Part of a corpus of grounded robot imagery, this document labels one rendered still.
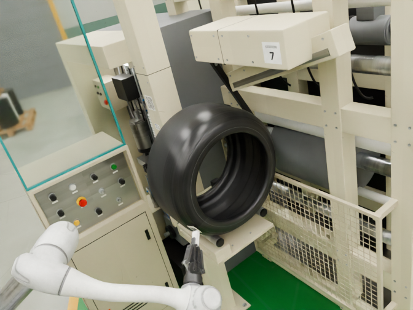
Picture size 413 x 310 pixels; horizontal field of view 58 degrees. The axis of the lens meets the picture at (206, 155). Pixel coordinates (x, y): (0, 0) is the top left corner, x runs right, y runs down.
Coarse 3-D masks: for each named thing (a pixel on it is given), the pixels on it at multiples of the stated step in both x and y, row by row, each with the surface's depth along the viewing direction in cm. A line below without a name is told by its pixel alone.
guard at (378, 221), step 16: (320, 192) 173; (304, 208) 188; (352, 208) 159; (336, 224) 174; (368, 224) 157; (256, 240) 246; (288, 240) 215; (304, 240) 201; (272, 256) 238; (288, 256) 222; (352, 256) 174; (336, 272) 191; (320, 288) 208
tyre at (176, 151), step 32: (192, 128) 152; (224, 128) 154; (256, 128) 164; (160, 160) 157; (192, 160) 148; (256, 160) 192; (160, 192) 159; (192, 192) 152; (224, 192) 200; (256, 192) 189; (192, 224) 159; (224, 224) 167
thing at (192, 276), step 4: (192, 264) 148; (196, 264) 150; (188, 268) 146; (192, 268) 147; (188, 272) 145; (192, 272) 146; (196, 272) 148; (200, 272) 150; (184, 276) 145; (188, 276) 144; (192, 276) 144; (196, 276) 144; (200, 276) 145; (184, 280) 144; (188, 280) 143; (192, 280) 142; (196, 280) 143; (200, 280) 144; (200, 284) 144
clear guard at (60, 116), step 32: (0, 0) 156; (32, 0) 162; (64, 0) 170; (0, 32) 159; (32, 32) 165; (64, 32) 173; (0, 64) 162; (32, 64) 169; (64, 64) 177; (96, 64) 185; (0, 96) 165; (32, 96) 172; (64, 96) 180; (96, 96) 189; (0, 128) 168; (32, 128) 176; (64, 128) 184; (96, 128) 194; (32, 160) 179; (64, 160) 188
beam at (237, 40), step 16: (240, 16) 176; (256, 16) 165; (272, 16) 155; (288, 16) 147; (304, 16) 139; (320, 16) 136; (192, 32) 172; (208, 32) 162; (224, 32) 153; (240, 32) 145; (256, 32) 138; (272, 32) 132; (288, 32) 129; (304, 32) 133; (320, 32) 138; (208, 48) 167; (224, 48) 158; (240, 48) 149; (256, 48) 142; (288, 48) 131; (304, 48) 136; (224, 64) 163; (240, 64) 154; (256, 64) 146; (272, 64) 139; (288, 64) 133
